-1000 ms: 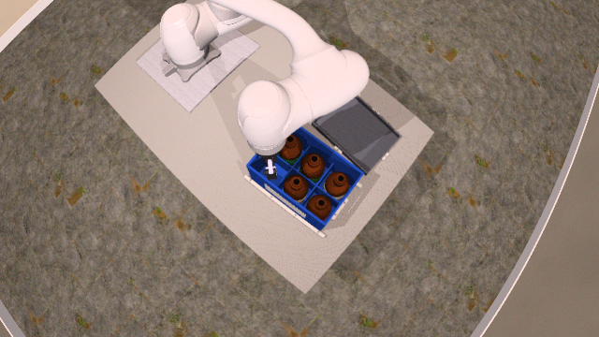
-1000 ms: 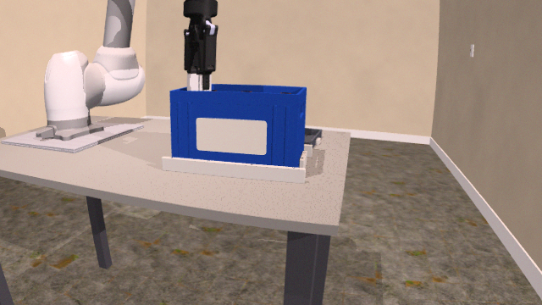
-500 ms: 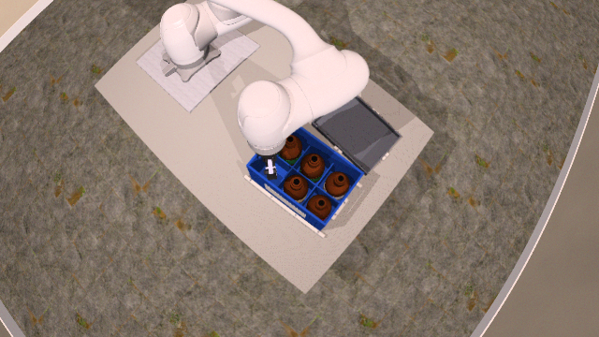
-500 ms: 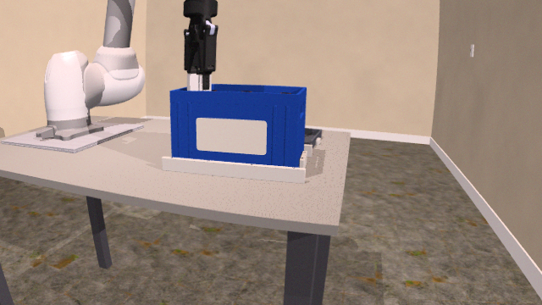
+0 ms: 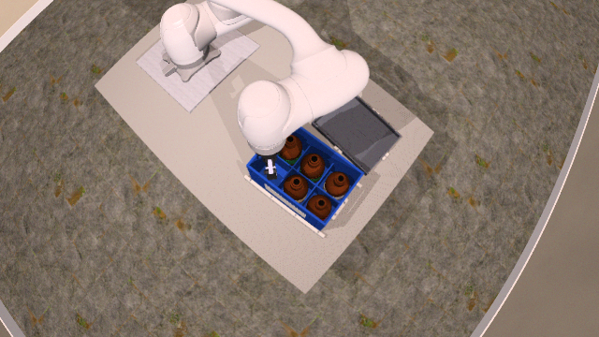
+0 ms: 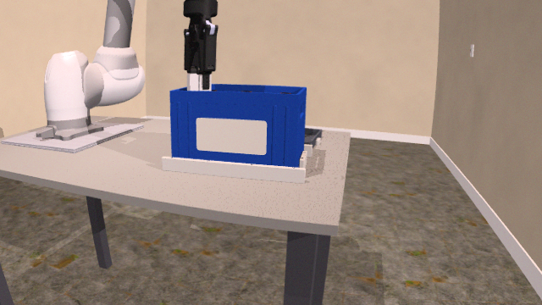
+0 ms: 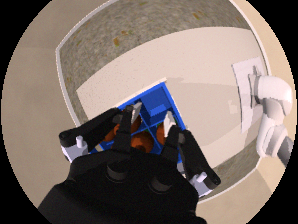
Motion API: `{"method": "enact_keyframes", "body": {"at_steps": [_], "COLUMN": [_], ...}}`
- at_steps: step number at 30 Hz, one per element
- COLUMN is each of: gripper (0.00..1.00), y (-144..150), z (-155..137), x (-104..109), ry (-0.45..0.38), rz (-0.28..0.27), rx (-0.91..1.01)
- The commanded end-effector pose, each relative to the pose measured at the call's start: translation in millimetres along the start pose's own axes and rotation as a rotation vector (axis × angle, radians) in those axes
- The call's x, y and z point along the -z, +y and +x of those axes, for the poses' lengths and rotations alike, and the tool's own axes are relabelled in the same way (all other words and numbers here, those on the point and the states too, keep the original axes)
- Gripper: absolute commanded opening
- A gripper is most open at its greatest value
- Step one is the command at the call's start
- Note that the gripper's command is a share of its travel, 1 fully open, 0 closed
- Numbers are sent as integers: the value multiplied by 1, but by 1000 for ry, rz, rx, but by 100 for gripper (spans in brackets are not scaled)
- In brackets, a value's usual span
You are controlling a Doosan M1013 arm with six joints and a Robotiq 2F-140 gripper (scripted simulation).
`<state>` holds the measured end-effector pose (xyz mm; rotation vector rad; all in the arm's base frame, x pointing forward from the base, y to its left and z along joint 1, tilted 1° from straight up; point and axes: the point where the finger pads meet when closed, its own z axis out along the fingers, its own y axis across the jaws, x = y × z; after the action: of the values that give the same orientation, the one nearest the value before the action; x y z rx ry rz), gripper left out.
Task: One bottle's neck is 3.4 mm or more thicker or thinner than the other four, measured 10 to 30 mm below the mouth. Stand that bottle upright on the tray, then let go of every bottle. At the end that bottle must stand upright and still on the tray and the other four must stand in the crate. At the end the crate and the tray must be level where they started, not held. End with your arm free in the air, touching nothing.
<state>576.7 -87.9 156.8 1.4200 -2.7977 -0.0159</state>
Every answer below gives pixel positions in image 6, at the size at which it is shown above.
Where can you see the blue plastic crate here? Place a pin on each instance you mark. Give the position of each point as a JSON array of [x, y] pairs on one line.
[[262, 126]]

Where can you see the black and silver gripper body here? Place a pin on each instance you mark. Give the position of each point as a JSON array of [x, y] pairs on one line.
[[199, 11]]

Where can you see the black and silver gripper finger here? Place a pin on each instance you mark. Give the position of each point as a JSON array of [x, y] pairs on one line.
[[191, 56], [206, 48]]

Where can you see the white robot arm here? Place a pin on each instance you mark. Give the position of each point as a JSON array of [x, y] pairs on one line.
[[72, 86]]

